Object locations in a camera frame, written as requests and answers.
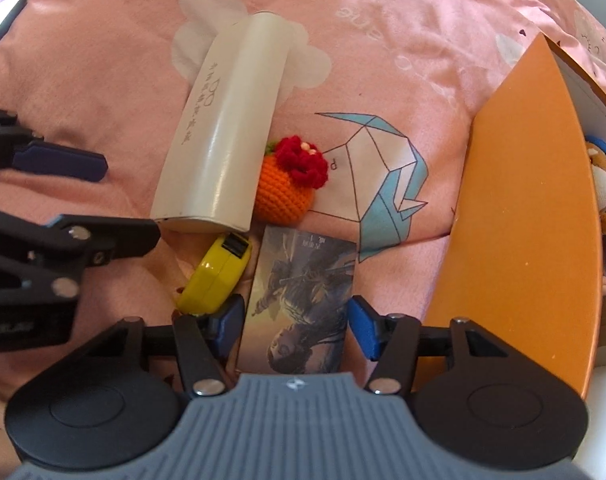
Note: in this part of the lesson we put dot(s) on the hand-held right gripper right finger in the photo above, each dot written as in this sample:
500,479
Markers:
364,327

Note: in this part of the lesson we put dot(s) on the yellow tape measure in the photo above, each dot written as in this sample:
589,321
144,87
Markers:
213,275

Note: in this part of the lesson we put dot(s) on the brown hamster plush toy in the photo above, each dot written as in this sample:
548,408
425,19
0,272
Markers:
600,175

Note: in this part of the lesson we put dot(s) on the pink printed blanket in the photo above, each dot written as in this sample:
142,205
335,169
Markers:
108,85

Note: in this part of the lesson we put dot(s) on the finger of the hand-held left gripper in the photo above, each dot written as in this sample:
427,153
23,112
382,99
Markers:
63,160
113,240

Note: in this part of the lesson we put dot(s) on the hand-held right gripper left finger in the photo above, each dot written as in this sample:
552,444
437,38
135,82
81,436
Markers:
231,317

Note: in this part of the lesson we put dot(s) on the white tube box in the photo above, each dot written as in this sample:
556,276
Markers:
228,125

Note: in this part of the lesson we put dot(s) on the orange crochet fruit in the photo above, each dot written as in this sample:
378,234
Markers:
283,195

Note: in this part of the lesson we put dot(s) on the orange cardboard box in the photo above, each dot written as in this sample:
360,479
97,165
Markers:
523,220

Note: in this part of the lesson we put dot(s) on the picture card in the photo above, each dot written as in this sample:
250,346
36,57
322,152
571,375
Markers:
303,300

